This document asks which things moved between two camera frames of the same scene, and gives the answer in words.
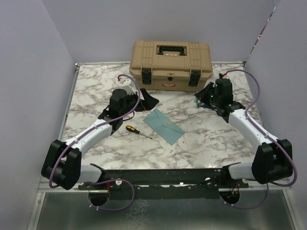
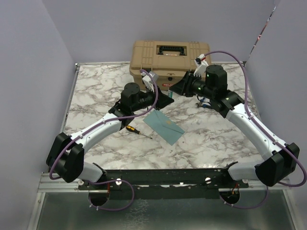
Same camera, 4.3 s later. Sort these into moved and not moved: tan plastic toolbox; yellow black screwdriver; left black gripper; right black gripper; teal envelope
Moved: left black gripper; right black gripper
Not moved: yellow black screwdriver; tan plastic toolbox; teal envelope
